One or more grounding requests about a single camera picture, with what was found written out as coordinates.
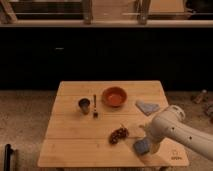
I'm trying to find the wooden gripper finger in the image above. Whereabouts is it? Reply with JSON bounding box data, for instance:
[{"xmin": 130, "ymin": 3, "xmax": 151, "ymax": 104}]
[{"xmin": 150, "ymin": 143, "xmax": 160, "ymax": 154}]

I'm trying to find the blue sponge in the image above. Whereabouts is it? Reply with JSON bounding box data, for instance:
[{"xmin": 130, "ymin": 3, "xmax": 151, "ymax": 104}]
[{"xmin": 133, "ymin": 139, "xmax": 149, "ymax": 155}]

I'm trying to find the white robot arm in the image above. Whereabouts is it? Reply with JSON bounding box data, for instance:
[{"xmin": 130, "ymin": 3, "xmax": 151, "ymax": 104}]
[{"xmin": 143, "ymin": 105, "xmax": 213, "ymax": 161}]

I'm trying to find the red bowl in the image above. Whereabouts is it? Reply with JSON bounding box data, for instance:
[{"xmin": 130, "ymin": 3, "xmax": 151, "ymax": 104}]
[{"xmin": 101, "ymin": 86, "xmax": 127, "ymax": 107}]

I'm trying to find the bunch of dark grapes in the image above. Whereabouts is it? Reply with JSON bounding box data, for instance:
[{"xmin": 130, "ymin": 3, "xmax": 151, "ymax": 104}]
[{"xmin": 109, "ymin": 127, "xmax": 129, "ymax": 145}]

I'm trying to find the grey folded cloth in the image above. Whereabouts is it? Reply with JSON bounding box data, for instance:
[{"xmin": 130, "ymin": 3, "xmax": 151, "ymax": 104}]
[{"xmin": 135, "ymin": 100, "xmax": 160, "ymax": 116}]

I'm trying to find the wooden folding table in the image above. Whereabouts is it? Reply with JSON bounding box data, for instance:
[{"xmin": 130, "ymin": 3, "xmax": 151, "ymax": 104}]
[{"xmin": 38, "ymin": 81, "xmax": 189, "ymax": 168}]

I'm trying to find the dark metal cup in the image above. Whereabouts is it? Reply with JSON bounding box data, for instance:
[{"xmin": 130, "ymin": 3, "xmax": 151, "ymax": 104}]
[{"xmin": 78, "ymin": 98, "xmax": 90, "ymax": 114}]

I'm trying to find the black object on floor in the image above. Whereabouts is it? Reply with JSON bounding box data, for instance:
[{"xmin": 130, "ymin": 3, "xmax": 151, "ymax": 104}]
[{"xmin": 3, "ymin": 144, "xmax": 14, "ymax": 171}]

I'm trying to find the wooden shelf rail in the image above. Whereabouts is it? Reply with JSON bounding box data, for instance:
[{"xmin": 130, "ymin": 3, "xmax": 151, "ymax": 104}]
[{"xmin": 0, "ymin": 0, "xmax": 213, "ymax": 29}]

